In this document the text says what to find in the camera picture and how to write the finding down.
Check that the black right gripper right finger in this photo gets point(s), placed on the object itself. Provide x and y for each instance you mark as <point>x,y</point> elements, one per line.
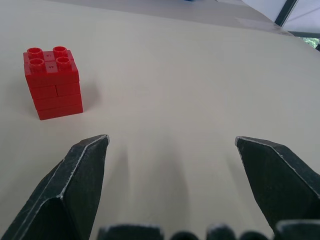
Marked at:
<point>280,180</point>

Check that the red toy brick stack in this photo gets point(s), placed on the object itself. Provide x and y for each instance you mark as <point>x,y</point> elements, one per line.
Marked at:
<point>53,82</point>

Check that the dark window frame post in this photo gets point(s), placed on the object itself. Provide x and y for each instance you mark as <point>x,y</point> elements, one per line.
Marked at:
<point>290,13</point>

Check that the blue object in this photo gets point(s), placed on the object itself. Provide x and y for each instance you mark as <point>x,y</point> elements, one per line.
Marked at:
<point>188,0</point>

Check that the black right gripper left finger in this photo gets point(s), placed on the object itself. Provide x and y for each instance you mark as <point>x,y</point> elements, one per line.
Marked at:
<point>75,185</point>

